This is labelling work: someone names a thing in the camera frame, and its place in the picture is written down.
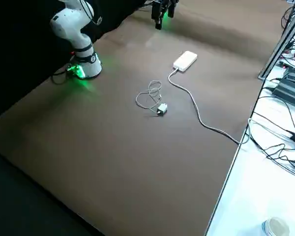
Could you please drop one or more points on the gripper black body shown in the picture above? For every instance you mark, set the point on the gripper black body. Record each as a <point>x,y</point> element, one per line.
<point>166,1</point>

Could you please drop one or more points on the white power strip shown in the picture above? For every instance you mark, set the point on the white power strip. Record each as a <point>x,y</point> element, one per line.
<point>185,61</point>

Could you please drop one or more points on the pale mint phone charger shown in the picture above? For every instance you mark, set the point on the pale mint phone charger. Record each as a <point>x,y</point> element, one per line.
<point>162,109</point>

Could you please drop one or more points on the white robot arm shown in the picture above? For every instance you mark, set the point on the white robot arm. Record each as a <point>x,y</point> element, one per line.
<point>66,24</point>

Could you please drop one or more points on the black power supply box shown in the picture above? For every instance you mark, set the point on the black power supply box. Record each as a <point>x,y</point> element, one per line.
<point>291,92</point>

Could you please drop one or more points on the grey metal frame post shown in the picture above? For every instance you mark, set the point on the grey metal frame post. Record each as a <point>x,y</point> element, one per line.
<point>280,43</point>

